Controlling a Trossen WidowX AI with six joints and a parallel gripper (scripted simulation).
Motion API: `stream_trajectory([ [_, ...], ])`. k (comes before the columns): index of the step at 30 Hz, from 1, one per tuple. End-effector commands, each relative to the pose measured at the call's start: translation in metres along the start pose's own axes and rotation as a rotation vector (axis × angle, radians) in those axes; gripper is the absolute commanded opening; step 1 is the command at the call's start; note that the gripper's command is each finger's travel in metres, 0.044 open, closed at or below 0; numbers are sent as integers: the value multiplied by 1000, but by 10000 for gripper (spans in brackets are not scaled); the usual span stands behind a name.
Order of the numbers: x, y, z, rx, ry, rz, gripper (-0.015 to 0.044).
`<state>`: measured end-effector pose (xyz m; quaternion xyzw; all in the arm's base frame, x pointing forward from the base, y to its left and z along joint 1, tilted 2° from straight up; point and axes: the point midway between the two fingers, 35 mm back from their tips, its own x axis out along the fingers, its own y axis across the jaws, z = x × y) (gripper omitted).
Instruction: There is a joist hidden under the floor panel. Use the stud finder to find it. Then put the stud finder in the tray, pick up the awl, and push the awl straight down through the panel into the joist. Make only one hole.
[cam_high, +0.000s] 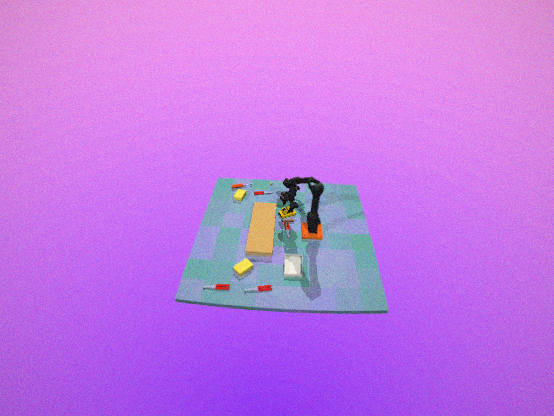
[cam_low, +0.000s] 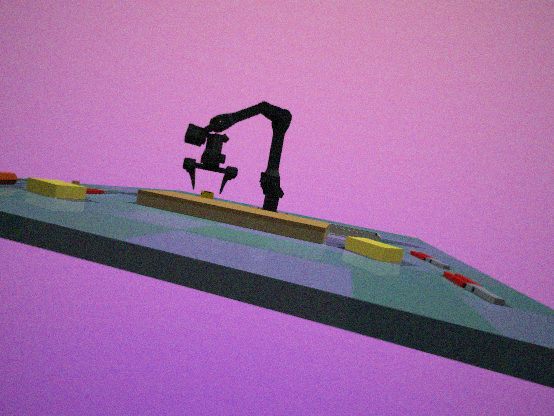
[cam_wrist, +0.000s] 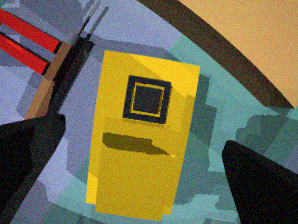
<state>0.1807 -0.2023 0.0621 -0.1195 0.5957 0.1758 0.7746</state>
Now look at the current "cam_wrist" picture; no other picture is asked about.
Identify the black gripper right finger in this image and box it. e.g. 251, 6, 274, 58
222, 140, 298, 224

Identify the tan floor panel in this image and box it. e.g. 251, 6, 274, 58
138, 0, 298, 108

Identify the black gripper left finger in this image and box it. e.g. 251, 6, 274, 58
0, 113, 67, 224

